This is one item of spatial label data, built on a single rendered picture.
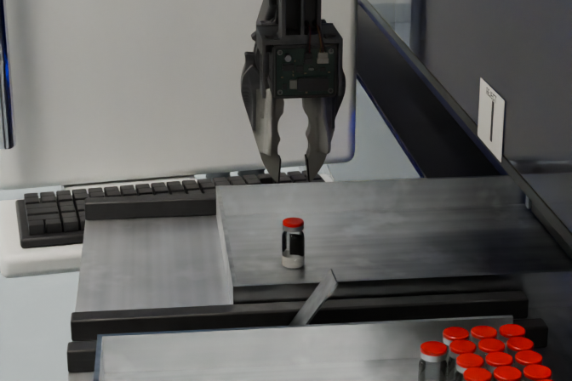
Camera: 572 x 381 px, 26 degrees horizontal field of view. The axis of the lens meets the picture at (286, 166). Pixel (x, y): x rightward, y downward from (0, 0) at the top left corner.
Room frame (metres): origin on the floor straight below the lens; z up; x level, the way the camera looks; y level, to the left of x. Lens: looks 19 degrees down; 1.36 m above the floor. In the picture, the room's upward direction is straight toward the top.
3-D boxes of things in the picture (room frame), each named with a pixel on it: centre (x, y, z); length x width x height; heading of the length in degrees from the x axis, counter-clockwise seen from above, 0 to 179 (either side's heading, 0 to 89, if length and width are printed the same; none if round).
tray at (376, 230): (1.13, -0.11, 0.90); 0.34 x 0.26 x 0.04; 96
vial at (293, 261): (1.11, -0.01, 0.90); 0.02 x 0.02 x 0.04
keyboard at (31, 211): (1.45, 0.13, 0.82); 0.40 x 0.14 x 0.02; 104
